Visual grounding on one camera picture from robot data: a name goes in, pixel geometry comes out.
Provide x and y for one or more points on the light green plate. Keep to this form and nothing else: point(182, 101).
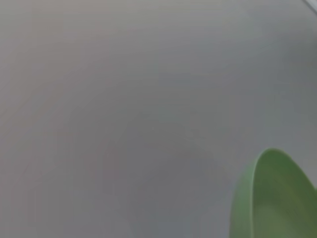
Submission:
point(277, 198)

